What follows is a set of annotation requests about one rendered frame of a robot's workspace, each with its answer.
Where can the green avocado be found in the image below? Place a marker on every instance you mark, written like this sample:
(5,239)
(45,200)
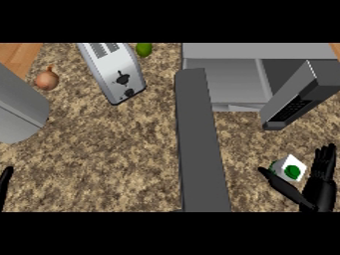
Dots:
(144,49)

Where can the white milk carton green cap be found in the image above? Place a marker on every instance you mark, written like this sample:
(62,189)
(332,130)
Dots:
(290,169)

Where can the silver toaster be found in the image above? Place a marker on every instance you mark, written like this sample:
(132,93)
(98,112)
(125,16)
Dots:
(114,71)

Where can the brown onion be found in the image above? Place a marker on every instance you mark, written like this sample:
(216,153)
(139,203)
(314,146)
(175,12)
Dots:
(46,80)

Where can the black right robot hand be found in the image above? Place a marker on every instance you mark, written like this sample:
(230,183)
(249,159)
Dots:
(320,189)

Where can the grey box appliance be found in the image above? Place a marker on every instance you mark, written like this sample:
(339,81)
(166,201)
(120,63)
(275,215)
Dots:
(8,103)

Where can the grey microwave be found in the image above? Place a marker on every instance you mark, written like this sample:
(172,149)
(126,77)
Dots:
(275,79)

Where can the dark grey microwave door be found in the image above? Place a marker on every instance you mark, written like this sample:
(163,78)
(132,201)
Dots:
(198,142)

